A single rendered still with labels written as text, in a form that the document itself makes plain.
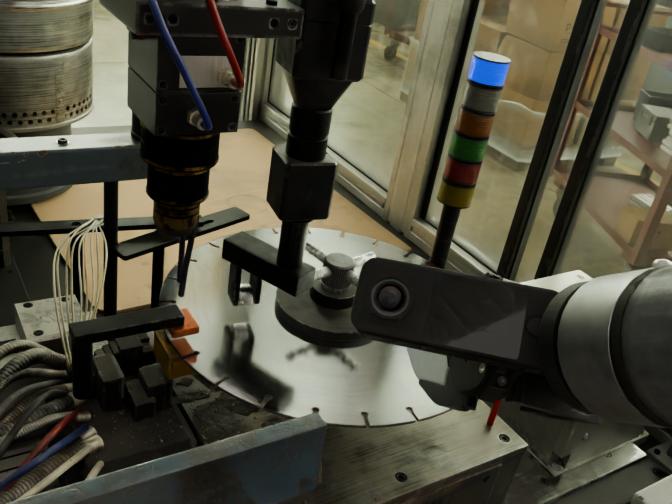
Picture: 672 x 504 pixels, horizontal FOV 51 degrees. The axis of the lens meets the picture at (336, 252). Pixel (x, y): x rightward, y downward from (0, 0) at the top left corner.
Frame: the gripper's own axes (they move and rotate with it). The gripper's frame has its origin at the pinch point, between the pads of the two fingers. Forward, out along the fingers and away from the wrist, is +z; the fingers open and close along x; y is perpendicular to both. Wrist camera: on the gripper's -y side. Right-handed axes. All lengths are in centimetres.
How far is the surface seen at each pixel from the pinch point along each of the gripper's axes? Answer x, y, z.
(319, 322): 1.1, -4.1, 11.8
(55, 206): 16, -35, 75
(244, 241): 5.9, -13.1, 10.3
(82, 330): -5.1, -23.7, 8.8
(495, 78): 35.1, 11.3, 17.8
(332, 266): 6.4, -4.3, 11.4
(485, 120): 31.3, 12.7, 21.0
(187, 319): -1.9, -15.9, 11.2
